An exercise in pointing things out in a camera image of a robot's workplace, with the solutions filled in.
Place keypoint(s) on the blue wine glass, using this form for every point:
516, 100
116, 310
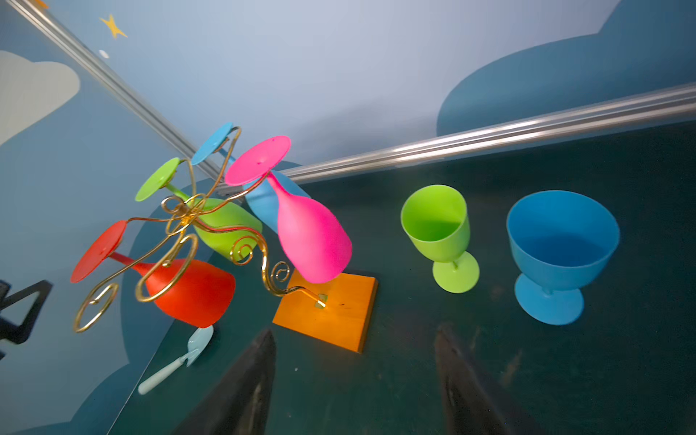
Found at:
560, 241
263, 201

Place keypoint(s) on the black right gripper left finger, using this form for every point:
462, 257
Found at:
240, 402

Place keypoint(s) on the red wine glass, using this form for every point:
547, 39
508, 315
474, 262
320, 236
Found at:
195, 292

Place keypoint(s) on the light green wine glass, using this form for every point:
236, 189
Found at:
436, 219

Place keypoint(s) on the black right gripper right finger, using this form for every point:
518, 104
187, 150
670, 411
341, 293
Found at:
474, 402

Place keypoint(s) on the light blue spatula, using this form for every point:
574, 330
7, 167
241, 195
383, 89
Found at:
195, 346

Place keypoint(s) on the blue wine glass rear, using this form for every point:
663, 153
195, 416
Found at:
263, 201

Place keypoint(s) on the wooden rack base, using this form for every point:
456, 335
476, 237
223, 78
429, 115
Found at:
343, 321

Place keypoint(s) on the gold wire glass rack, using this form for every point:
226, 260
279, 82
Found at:
175, 246

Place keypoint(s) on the aluminium frame rail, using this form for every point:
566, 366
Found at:
342, 78

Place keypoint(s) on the magenta wine glass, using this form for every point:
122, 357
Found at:
310, 234

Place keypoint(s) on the blue wine glass front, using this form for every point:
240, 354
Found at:
560, 241

